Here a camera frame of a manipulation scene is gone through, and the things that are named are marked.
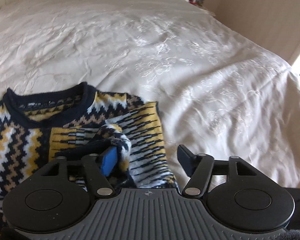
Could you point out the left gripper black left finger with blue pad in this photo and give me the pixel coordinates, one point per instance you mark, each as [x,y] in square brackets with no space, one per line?
[96,169]

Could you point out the white embroidered bedspread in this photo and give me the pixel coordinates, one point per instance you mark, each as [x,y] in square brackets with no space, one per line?
[218,92]

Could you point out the navy yellow white knit sweater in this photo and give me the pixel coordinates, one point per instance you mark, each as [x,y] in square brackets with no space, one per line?
[37,128]

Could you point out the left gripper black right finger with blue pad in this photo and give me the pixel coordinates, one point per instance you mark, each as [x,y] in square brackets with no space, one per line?
[198,168]

